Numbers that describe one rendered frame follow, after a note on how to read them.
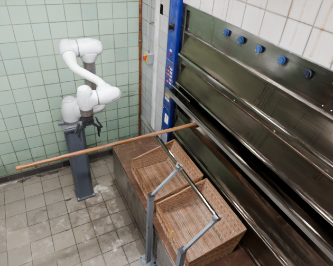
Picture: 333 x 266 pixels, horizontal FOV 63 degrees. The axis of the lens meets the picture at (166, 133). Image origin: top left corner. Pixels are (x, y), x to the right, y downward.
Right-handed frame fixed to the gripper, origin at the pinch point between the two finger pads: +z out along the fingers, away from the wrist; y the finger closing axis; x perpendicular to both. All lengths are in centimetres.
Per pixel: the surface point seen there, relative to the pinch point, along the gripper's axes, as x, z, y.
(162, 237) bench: 61, 69, -32
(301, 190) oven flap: 115, -22, -82
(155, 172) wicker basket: -5, 71, -61
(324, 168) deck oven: 117, -40, -84
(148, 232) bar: 48, 77, -27
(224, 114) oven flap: 42, -23, -87
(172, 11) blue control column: -44, -70, -89
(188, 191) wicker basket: 42, 52, -67
